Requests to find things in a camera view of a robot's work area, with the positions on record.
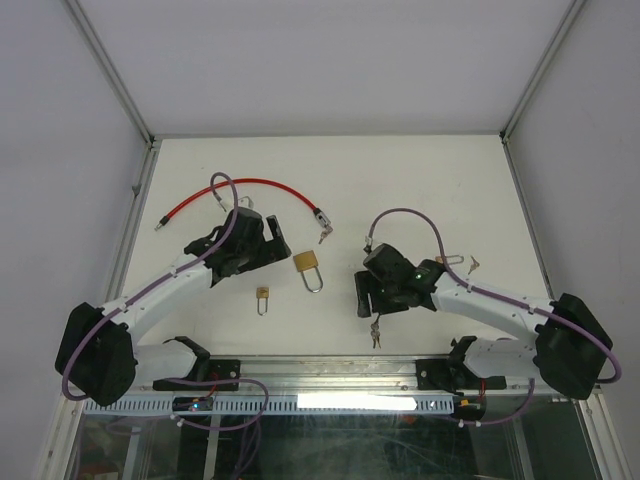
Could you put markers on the silver key pair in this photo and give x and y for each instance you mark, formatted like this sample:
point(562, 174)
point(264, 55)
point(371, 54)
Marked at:
point(324, 234)

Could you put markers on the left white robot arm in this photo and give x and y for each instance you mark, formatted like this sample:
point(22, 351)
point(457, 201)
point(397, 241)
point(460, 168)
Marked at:
point(101, 352)

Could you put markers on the large brass padlock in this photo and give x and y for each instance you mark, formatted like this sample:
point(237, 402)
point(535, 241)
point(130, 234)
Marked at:
point(307, 265)

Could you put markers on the silver keys far right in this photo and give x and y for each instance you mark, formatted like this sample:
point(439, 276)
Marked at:
point(474, 265)

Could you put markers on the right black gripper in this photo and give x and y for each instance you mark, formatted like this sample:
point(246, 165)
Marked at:
point(365, 281)

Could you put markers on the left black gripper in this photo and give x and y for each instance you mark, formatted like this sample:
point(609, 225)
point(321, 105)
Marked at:
point(272, 251)

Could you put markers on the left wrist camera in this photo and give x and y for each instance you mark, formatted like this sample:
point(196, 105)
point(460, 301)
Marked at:
point(227, 204)

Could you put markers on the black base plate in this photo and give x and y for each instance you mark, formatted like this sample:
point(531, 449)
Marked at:
point(220, 377)
point(453, 377)

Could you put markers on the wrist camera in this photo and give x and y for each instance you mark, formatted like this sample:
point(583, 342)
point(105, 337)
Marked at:
point(227, 204)
point(368, 245)

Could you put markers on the aluminium frame post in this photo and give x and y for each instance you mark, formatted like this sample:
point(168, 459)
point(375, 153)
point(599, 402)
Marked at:
point(98, 51)
point(557, 39)

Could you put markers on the left aluminium frame post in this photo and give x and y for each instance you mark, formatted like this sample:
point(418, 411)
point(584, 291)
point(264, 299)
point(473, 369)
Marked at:
point(98, 51)

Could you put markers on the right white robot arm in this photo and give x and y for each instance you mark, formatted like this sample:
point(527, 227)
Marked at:
point(558, 342)

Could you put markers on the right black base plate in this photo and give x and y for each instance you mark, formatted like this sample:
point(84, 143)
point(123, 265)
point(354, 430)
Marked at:
point(453, 377)

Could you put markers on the aluminium mounting rail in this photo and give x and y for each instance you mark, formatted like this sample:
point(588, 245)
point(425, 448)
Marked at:
point(375, 374)

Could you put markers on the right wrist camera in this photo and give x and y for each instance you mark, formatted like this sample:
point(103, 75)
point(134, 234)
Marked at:
point(368, 245)

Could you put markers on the silver key bunch front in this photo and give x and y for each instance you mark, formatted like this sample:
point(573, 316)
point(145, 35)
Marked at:
point(375, 333)

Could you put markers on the right aluminium frame post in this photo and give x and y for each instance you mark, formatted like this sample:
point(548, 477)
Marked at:
point(557, 39)

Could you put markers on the red cable lock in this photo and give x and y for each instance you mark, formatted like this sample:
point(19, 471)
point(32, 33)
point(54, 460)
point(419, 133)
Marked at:
point(263, 192)

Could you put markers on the small brass padlock long shackle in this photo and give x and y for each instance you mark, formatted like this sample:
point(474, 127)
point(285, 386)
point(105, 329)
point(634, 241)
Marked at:
point(262, 300)

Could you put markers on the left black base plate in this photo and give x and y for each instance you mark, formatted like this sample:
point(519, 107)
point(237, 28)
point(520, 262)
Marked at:
point(220, 377)

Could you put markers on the white slotted cable duct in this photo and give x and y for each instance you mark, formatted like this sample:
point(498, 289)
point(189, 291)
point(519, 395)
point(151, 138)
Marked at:
point(299, 404)

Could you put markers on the small brass padlock right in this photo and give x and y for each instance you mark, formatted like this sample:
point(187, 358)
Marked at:
point(450, 260)

